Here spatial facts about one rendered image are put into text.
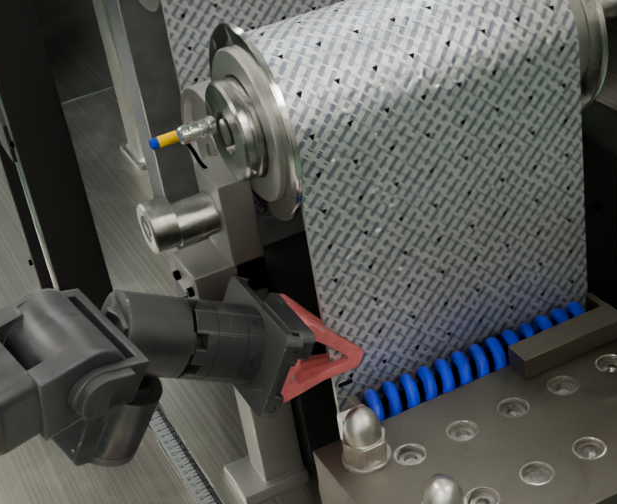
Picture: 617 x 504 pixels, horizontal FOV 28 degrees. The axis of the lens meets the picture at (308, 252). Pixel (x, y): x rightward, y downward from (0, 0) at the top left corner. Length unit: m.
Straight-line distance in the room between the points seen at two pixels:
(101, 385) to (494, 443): 0.30
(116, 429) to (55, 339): 0.11
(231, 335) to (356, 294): 0.11
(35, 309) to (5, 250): 0.75
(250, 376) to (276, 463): 0.21
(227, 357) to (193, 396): 0.36
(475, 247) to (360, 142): 0.15
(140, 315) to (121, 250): 0.65
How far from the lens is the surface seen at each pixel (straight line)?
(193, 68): 1.06
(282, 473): 1.08
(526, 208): 0.97
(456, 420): 0.93
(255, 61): 0.84
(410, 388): 0.95
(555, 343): 0.97
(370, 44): 0.87
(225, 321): 0.86
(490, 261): 0.97
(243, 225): 0.93
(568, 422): 0.92
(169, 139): 0.93
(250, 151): 0.85
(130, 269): 1.44
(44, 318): 0.79
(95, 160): 1.71
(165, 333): 0.83
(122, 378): 0.78
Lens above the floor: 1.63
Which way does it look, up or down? 31 degrees down
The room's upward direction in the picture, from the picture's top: 10 degrees counter-clockwise
